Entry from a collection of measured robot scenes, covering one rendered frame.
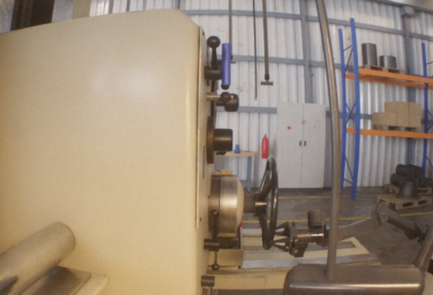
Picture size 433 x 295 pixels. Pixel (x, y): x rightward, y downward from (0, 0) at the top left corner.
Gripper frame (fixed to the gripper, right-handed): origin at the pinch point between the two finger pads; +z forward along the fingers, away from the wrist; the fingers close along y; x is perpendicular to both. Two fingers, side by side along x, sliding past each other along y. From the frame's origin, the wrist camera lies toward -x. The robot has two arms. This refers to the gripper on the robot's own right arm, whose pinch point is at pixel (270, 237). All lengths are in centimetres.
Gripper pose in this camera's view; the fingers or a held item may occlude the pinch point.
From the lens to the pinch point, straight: 125.9
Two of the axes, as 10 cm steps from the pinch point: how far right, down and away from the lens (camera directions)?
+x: -0.2, -8.3, -5.6
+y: 0.8, -5.6, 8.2
